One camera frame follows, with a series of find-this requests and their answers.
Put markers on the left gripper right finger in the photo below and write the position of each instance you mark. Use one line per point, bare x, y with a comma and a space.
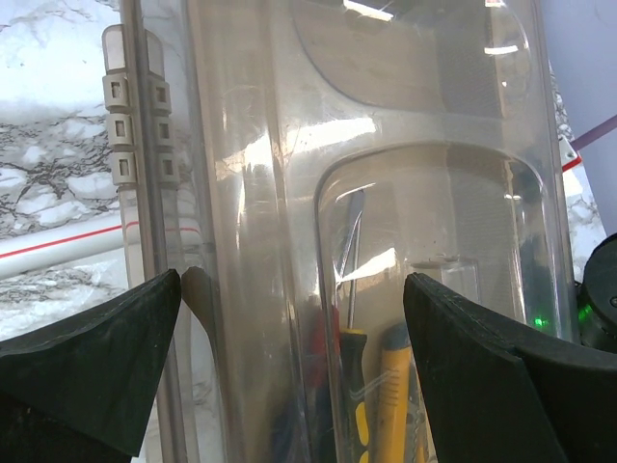
496, 390

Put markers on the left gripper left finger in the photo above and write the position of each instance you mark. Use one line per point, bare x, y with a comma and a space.
81, 389

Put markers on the blue handled screwdriver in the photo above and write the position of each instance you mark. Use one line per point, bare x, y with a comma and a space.
287, 432

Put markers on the brown translucent tool box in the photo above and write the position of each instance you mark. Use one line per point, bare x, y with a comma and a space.
241, 128

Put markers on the yellow black screwdriver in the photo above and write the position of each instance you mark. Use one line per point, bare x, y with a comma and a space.
352, 342

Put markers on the white PVC pipe frame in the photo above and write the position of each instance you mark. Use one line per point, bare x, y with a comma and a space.
64, 244

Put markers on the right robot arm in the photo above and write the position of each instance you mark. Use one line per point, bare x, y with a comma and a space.
596, 298

